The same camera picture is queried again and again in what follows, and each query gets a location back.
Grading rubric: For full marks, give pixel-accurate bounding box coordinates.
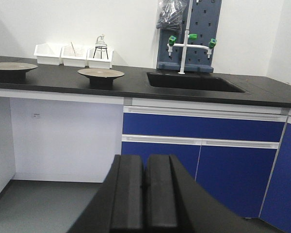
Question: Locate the bag of black pegs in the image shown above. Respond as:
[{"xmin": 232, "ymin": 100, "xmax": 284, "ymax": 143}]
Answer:
[{"xmin": 156, "ymin": 0, "xmax": 187, "ymax": 33}]

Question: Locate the white bin right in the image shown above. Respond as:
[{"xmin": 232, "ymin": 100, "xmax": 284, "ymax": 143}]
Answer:
[{"xmin": 86, "ymin": 47, "xmax": 114, "ymax": 69}]

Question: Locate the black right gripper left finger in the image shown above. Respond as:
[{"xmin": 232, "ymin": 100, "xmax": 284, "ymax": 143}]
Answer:
[{"xmin": 68, "ymin": 155, "xmax": 144, "ymax": 233}]

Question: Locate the black sink basin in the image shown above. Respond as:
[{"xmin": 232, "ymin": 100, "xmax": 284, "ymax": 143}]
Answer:
[{"xmin": 147, "ymin": 72, "xmax": 245, "ymax": 93}]

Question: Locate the blue corner cabinet door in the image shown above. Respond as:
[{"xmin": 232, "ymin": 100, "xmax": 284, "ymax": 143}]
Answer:
[{"xmin": 260, "ymin": 124, "xmax": 291, "ymax": 233}]

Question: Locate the round glass flask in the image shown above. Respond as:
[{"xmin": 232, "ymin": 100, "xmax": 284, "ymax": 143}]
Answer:
[{"xmin": 95, "ymin": 34, "xmax": 107, "ymax": 49}]

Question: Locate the blue drawer front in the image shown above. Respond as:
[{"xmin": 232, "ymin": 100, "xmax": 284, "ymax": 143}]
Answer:
[{"xmin": 123, "ymin": 113, "xmax": 284, "ymax": 142}]

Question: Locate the white bin middle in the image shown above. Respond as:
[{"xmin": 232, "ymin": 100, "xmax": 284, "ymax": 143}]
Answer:
[{"xmin": 61, "ymin": 45, "xmax": 89, "ymax": 68}]

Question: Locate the blue pegboard drying rack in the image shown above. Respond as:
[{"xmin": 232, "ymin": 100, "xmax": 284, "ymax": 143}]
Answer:
[{"xmin": 157, "ymin": 0, "xmax": 222, "ymax": 73}]

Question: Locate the white bin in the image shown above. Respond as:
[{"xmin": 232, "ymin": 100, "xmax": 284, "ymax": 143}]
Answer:
[
  {"xmin": 61, "ymin": 45, "xmax": 89, "ymax": 68},
  {"xmin": 34, "ymin": 43, "xmax": 64, "ymax": 66},
  {"xmin": 86, "ymin": 47, "xmax": 114, "ymax": 69}
]

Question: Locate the tan plate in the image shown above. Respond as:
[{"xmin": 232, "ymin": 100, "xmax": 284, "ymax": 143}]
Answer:
[
  {"xmin": 78, "ymin": 68, "xmax": 125, "ymax": 86},
  {"xmin": 0, "ymin": 62, "xmax": 38, "ymax": 82}
]

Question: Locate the blue cabinet door left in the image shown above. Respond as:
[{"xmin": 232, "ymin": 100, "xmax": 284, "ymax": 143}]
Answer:
[{"xmin": 122, "ymin": 142, "xmax": 201, "ymax": 180}]

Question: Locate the white bin left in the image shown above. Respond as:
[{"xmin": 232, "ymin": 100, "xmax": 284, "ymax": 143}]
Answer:
[{"xmin": 34, "ymin": 43, "xmax": 64, "ymax": 66}]

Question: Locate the black tripod stand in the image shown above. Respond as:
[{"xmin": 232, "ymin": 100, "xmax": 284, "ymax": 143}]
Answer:
[{"xmin": 93, "ymin": 45, "xmax": 109, "ymax": 59}]

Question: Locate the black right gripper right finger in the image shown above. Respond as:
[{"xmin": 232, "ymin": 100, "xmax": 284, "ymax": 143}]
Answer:
[{"xmin": 145, "ymin": 154, "xmax": 266, "ymax": 233}]

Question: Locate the white lab faucet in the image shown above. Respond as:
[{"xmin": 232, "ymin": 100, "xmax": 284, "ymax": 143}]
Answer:
[{"xmin": 167, "ymin": 0, "xmax": 217, "ymax": 74}]

